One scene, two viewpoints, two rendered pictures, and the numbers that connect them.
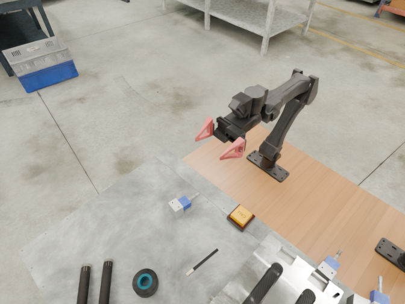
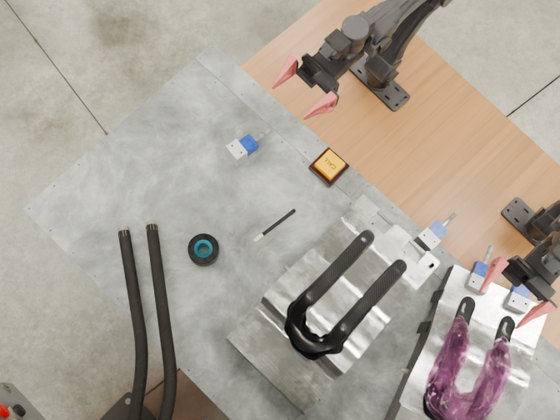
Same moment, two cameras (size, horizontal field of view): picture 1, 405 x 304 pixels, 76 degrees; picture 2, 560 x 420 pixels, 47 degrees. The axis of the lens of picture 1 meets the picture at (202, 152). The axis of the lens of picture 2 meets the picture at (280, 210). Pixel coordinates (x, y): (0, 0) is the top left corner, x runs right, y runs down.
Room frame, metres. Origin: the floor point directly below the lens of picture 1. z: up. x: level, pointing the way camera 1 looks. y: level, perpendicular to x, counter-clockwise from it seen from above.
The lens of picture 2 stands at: (-0.11, 0.07, 2.43)
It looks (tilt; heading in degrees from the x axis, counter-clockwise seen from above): 73 degrees down; 350
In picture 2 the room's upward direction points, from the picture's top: 10 degrees clockwise
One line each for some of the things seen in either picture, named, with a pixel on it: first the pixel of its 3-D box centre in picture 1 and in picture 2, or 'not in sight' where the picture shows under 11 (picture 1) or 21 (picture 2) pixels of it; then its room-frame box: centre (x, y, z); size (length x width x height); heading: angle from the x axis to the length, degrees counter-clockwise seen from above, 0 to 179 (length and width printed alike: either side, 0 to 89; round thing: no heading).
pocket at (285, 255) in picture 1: (285, 257); (380, 223); (0.31, -0.27, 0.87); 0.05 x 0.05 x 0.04; 46
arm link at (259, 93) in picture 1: (259, 104); (362, 34); (0.63, -0.17, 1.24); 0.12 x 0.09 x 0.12; 133
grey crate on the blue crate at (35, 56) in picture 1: (38, 55); not in sight; (2.79, 1.86, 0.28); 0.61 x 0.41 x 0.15; 128
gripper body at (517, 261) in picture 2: not in sight; (536, 269); (0.13, -0.51, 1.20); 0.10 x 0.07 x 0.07; 43
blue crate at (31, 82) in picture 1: (45, 69); not in sight; (2.79, 1.86, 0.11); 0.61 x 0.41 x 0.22; 128
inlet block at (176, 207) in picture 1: (185, 201); (251, 142); (0.55, 0.07, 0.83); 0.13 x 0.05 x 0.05; 128
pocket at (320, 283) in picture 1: (316, 281); (412, 252); (0.24, -0.35, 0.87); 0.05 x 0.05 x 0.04; 46
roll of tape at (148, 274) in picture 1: (145, 283); (203, 250); (0.25, 0.18, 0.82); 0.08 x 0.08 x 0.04
